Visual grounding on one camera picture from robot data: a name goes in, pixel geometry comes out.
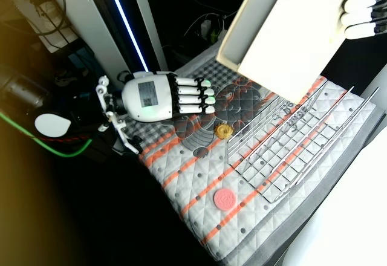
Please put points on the yellow toy flower cookie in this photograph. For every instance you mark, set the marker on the yellow toy flower cookie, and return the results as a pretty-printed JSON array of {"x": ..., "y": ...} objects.
[{"x": 223, "y": 131}]

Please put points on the white power adapter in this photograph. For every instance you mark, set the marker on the white power adapter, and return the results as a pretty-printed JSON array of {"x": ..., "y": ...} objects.
[{"x": 206, "y": 27}]

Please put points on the white column with blue light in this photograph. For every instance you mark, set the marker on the white column with blue light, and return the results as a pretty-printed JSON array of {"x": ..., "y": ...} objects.
[{"x": 96, "y": 21}]

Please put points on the grey quilt with bear print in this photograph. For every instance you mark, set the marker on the grey quilt with bear print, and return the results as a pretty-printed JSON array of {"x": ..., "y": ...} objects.
[{"x": 211, "y": 169}]

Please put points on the green connector block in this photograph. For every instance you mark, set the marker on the green connector block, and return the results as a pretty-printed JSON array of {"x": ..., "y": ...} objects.
[{"x": 216, "y": 34}]

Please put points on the white power strip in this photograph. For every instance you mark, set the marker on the white power strip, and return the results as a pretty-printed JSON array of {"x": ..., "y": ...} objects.
[{"x": 57, "y": 40}]

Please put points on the pink toy sandwich cookie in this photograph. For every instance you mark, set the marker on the pink toy sandwich cookie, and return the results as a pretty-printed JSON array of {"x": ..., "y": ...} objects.
[{"x": 225, "y": 199}]

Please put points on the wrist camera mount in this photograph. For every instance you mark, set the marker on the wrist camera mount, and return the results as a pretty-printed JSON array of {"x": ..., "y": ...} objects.
[{"x": 124, "y": 133}]

